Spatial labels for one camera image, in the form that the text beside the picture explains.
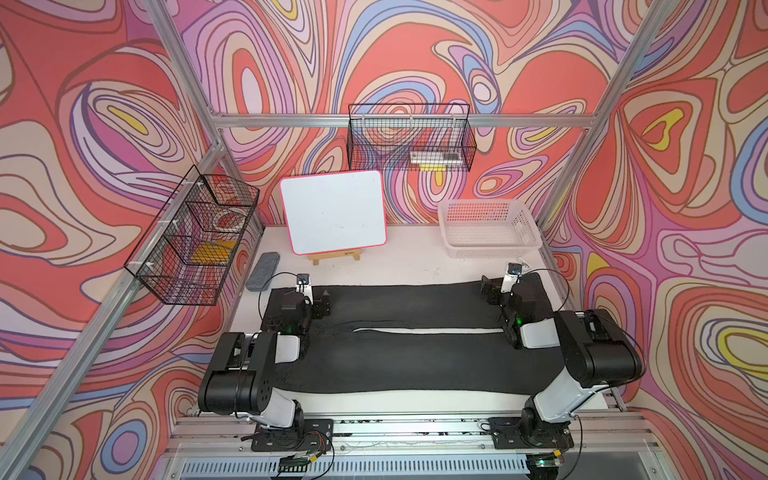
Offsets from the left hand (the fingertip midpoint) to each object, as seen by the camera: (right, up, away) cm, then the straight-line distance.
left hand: (312, 291), depth 94 cm
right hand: (+60, +2, +2) cm, 61 cm away
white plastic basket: (+64, +22, +21) cm, 70 cm away
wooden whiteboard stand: (+11, +12, +12) cm, 20 cm away
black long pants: (+30, -14, -3) cm, 33 cm away
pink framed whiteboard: (+5, +27, +9) cm, 28 cm away
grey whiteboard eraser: (-19, +7, +10) cm, 23 cm away
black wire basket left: (-27, +11, -20) cm, 36 cm away
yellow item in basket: (-19, +13, -22) cm, 32 cm away
